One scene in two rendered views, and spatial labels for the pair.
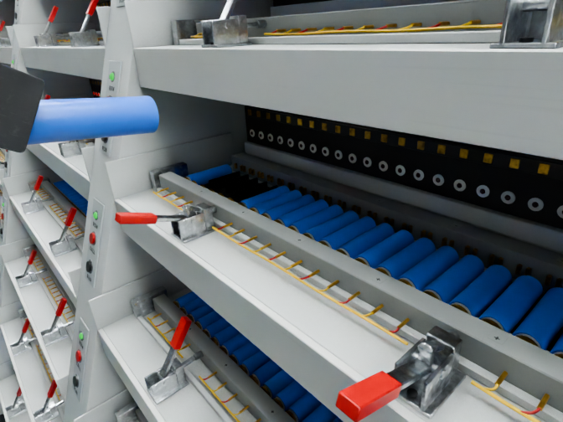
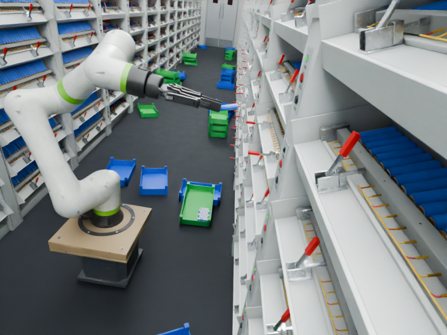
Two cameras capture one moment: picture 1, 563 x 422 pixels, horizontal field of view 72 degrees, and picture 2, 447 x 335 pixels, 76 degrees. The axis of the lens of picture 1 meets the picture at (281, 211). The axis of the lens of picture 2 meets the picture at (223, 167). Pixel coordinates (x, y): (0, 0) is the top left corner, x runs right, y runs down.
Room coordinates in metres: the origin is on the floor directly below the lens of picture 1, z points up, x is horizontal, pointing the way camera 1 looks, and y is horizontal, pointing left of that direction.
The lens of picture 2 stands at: (-0.47, -0.55, 1.28)
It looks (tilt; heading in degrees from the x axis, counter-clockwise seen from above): 30 degrees down; 44
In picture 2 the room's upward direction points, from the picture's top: 8 degrees clockwise
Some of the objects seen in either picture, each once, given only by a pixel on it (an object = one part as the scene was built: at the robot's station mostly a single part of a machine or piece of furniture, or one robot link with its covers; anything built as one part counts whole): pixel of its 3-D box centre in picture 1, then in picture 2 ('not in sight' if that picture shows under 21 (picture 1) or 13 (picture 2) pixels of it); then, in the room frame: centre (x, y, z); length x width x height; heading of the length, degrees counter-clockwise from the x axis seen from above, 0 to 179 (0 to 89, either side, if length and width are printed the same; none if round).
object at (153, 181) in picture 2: not in sight; (153, 179); (0.51, 1.12, 0.04); 0.30 x 0.20 x 0.08; 58
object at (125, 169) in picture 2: not in sight; (118, 171); (0.34, 1.37, 0.04); 0.30 x 0.20 x 0.08; 50
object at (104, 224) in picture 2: not in sight; (96, 210); (-0.11, 0.61, 0.36); 0.26 x 0.15 x 0.06; 122
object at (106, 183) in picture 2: not in sight; (103, 192); (-0.08, 0.56, 0.48); 0.16 x 0.13 x 0.19; 17
